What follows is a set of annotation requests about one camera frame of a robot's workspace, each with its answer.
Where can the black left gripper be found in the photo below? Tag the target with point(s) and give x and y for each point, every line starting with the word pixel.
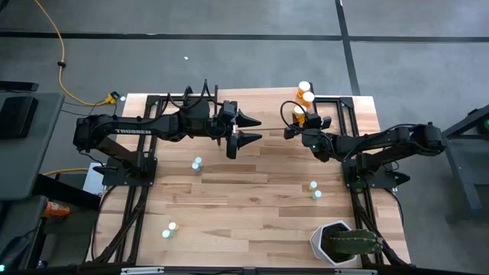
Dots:
pixel 231 110

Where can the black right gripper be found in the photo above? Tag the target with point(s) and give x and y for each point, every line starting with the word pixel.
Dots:
pixel 319 145

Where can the orange bottle with pink label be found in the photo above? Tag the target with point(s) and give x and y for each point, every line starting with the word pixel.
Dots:
pixel 300 111

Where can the orange medicine bottle white cap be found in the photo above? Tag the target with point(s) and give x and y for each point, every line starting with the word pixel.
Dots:
pixel 304 87
pixel 308 98

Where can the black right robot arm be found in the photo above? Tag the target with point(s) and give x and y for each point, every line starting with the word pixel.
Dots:
pixel 382 141

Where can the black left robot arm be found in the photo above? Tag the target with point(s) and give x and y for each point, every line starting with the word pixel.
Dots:
pixel 130 128

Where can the wooden shelf black metal legs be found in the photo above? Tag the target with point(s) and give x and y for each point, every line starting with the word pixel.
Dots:
pixel 271 107

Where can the clear pill bottle left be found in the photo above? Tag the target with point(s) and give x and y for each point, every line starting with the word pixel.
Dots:
pixel 173 226

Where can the white hexagonal plant pot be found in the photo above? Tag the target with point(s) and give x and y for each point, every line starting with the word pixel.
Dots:
pixel 317 244

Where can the green cactus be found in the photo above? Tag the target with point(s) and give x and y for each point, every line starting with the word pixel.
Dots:
pixel 355 241

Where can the dark grey metal stand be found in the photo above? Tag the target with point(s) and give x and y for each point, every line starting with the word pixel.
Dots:
pixel 468 164

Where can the white paper sheet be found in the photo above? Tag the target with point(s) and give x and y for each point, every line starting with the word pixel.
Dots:
pixel 93 181

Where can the black bar with LED strips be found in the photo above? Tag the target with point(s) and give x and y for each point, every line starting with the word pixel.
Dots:
pixel 141 270

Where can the grey desk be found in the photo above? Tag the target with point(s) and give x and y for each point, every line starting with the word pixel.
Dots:
pixel 23 160

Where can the black flat bar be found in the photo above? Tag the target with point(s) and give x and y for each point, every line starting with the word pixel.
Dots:
pixel 19 86

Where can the black metal table frame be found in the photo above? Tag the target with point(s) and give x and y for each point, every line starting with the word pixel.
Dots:
pixel 153 101

